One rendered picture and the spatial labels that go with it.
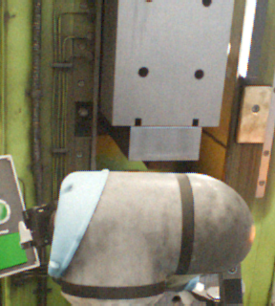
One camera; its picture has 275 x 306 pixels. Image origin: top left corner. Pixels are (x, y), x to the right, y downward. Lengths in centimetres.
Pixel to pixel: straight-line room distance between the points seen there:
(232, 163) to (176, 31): 50
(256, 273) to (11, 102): 100
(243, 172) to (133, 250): 124
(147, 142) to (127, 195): 93
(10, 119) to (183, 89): 47
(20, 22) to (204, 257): 105
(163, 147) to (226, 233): 93
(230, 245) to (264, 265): 138
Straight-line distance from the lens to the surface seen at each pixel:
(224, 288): 120
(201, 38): 150
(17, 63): 155
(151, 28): 145
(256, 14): 166
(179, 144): 154
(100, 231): 58
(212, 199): 61
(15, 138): 160
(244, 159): 179
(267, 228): 194
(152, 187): 60
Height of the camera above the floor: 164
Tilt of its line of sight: 21 degrees down
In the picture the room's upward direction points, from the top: 5 degrees clockwise
